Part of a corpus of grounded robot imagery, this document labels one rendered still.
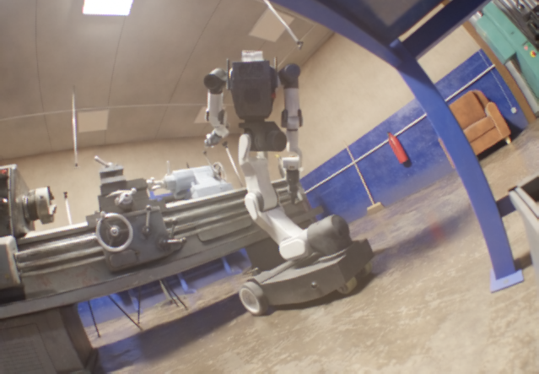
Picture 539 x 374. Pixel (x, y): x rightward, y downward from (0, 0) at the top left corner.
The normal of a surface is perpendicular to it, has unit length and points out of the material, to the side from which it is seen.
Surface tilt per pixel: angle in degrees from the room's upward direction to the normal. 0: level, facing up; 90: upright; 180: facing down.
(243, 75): 114
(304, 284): 90
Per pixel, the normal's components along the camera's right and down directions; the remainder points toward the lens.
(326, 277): -0.50, -0.02
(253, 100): 0.01, 0.42
